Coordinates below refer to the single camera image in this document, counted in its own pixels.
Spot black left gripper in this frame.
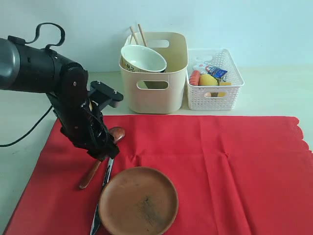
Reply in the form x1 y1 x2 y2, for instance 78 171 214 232
52 95 120 162

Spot dark wooden spoon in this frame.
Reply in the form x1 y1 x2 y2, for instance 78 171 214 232
79 127 125 189

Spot brown wooden plate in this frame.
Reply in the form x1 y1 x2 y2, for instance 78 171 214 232
98 166 179 235

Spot steel table knife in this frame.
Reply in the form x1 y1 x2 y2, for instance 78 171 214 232
90 158 114 235

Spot white ceramic floral bowl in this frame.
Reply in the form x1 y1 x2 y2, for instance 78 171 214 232
120 45 167 72

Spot red grilled sausage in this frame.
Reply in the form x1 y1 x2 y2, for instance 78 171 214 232
189 70 201 86

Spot yellow lemon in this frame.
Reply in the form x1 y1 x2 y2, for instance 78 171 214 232
199 74 218 86

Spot blue white milk carton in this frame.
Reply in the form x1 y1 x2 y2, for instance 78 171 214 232
193 61 227 82

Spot yellow cheese wedge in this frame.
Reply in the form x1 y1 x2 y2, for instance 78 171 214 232
218 82 232 97

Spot red tablecloth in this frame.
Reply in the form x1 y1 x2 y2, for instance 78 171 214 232
4 115 313 235

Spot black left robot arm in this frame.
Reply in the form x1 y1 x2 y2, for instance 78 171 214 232
0 36 123 161

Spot cream plastic storage bin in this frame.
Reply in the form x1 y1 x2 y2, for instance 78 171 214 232
119 32 188 114

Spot white perforated plastic basket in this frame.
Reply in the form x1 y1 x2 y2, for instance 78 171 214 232
186 48 245 111

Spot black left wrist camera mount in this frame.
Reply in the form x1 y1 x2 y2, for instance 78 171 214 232
88 81 124 111

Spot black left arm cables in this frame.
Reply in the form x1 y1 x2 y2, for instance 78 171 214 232
0 22 66 148

